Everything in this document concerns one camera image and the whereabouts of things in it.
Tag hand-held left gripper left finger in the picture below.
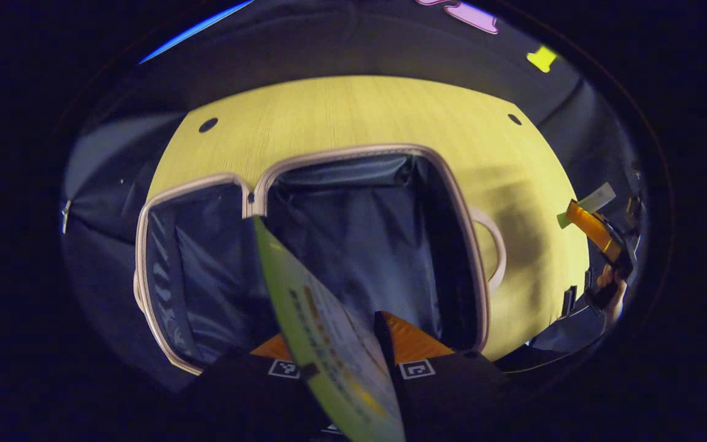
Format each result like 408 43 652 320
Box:
182 333 333 442

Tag black backdrop cloth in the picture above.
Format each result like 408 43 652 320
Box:
62 0 646 394

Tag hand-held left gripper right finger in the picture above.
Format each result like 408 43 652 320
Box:
373 311 509 442

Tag pink suitcase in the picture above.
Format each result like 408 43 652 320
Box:
134 144 508 376

